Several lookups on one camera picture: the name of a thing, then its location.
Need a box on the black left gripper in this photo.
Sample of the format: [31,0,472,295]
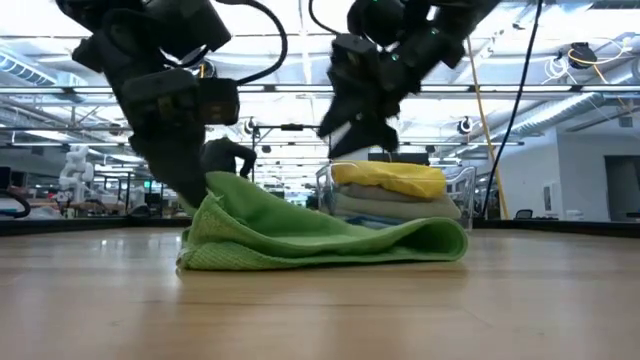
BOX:
[69,9,241,209]

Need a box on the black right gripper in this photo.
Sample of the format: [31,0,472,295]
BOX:
[317,24,466,161]

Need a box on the yellow towel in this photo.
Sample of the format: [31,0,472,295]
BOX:
[331,159,448,200]

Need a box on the blue-grey towel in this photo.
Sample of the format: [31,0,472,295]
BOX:
[338,183,426,204]

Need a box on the pale green towel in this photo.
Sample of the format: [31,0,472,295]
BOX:
[332,192,463,221]

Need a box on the light blue towel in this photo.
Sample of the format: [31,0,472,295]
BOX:
[344,214,404,230]

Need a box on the bright green towel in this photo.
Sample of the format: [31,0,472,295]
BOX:
[176,171,470,272]

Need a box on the person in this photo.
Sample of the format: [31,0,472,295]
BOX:
[200,137,258,180]

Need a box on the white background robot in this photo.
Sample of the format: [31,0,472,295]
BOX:
[58,144,95,201]

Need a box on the clear plastic bin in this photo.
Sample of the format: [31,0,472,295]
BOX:
[315,161,478,232]

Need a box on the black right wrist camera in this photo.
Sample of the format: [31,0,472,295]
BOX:
[329,33,382,91]

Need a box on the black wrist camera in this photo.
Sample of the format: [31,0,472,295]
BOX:
[329,33,382,91]
[121,68,202,126]

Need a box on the black background workstation frame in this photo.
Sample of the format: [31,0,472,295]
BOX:
[249,123,334,196]

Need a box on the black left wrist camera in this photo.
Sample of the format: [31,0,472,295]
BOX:
[121,68,202,126]

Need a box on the black metal table frame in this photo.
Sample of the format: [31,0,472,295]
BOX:
[0,214,640,239]

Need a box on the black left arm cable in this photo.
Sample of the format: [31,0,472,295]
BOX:
[164,0,290,86]

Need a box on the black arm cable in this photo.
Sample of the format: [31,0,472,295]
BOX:
[164,0,290,86]
[482,0,545,219]

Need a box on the yellow cable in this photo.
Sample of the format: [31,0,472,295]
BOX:
[462,34,509,220]

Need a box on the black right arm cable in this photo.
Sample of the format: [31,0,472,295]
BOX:
[482,0,545,219]

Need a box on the ceiling cable reel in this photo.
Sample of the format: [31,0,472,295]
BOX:
[567,41,601,70]

